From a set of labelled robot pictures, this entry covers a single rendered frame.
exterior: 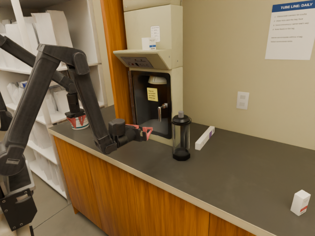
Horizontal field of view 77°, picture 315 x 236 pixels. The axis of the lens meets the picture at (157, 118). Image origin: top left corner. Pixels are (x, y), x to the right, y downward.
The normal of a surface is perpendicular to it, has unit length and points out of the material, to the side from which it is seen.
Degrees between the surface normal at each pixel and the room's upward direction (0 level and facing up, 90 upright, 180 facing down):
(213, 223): 90
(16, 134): 86
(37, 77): 92
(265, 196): 0
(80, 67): 94
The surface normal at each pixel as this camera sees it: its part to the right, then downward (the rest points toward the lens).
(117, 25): 0.79, 0.19
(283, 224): -0.05, -0.93
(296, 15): -0.61, 0.33
